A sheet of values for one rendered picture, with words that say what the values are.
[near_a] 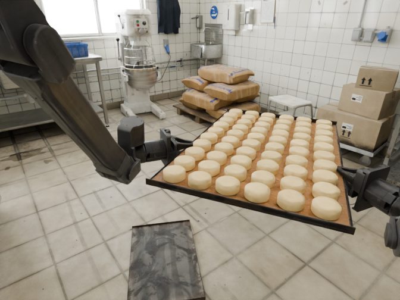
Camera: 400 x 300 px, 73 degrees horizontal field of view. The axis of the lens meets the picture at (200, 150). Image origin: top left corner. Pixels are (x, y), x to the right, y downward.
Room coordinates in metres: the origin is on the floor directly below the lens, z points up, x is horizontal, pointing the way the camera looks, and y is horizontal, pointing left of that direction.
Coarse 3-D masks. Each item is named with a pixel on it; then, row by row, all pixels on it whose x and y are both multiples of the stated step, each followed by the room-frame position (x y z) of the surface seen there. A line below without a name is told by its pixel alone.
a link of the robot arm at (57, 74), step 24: (24, 48) 0.32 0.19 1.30; (48, 48) 0.33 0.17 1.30; (24, 72) 0.36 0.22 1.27; (48, 72) 0.34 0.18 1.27; (72, 72) 0.37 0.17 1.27; (48, 96) 0.37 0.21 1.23; (72, 96) 0.40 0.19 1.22; (72, 120) 0.40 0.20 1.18; (96, 120) 0.46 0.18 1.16; (96, 144) 0.46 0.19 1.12; (96, 168) 0.53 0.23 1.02; (120, 168) 0.52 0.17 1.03
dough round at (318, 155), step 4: (316, 152) 0.62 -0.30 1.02; (320, 152) 0.62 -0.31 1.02; (324, 152) 0.62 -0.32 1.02; (328, 152) 0.62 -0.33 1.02; (316, 156) 0.60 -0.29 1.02; (320, 156) 0.60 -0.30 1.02; (324, 156) 0.60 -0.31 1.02; (328, 156) 0.60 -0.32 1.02; (332, 156) 0.60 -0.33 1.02; (332, 160) 0.59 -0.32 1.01
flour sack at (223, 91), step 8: (248, 80) 3.68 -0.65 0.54; (208, 88) 3.40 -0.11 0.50; (216, 88) 3.33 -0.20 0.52; (224, 88) 3.27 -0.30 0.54; (232, 88) 3.28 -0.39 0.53; (240, 88) 3.32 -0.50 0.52; (248, 88) 3.40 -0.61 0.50; (256, 88) 3.51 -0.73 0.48; (216, 96) 3.32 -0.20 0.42; (224, 96) 3.20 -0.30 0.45; (232, 96) 3.20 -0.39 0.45; (240, 96) 3.31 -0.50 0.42
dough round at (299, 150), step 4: (292, 148) 0.64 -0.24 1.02; (296, 148) 0.64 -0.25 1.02; (300, 148) 0.64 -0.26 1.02; (304, 148) 0.64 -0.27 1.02; (292, 152) 0.62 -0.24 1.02; (296, 152) 0.61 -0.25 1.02; (300, 152) 0.62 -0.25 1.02; (304, 152) 0.62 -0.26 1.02; (308, 152) 0.62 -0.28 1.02; (304, 156) 0.61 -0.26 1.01; (308, 156) 0.62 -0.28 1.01
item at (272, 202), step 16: (272, 128) 0.85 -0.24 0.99; (240, 144) 0.71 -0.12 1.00; (288, 144) 0.71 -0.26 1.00; (336, 144) 0.72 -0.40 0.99; (256, 160) 0.61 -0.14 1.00; (336, 160) 0.61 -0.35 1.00; (160, 176) 0.52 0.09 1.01; (208, 192) 0.46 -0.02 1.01; (240, 192) 0.46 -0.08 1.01; (272, 192) 0.46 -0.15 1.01; (304, 192) 0.46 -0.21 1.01; (304, 208) 0.41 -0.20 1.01
